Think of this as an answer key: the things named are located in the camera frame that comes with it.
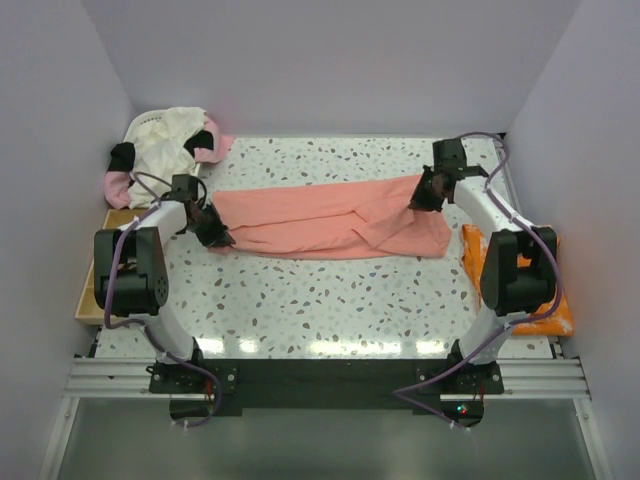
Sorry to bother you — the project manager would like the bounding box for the white laundry basket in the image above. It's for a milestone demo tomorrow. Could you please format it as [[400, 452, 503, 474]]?
[[123, 109, 165, 142]]

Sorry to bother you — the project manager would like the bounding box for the light pink garment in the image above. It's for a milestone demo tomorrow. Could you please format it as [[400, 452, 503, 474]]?
[[103, 171, 131, 210]]

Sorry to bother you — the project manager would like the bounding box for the salmon pink t-shirt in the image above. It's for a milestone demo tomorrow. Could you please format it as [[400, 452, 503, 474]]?
[[212, 176, 451, 260]]

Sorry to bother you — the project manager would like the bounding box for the folded orange white t-shirt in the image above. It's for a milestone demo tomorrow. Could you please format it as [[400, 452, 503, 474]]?
[[459, 223, 575, 337]]

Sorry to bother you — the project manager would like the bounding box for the black garment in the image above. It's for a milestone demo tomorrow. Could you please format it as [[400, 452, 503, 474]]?
[[107, 142, 136, 173]]

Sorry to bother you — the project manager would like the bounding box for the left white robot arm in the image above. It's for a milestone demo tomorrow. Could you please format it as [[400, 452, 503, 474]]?
[[93, 172, 235, 392]]

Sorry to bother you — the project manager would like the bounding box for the aluminium frame rail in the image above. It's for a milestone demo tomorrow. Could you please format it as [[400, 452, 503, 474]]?
[[37, 354, 161, 480]]

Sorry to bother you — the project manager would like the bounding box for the cream white garment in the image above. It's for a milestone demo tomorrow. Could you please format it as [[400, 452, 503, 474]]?
[[125, 107, 218, 208]]

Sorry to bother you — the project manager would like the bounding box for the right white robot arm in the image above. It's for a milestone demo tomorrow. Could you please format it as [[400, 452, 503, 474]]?
[[211, 136, 562, 393]]

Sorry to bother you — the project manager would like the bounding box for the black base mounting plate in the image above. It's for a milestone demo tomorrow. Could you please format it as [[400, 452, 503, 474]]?
[[146, 359, 505, 420]]

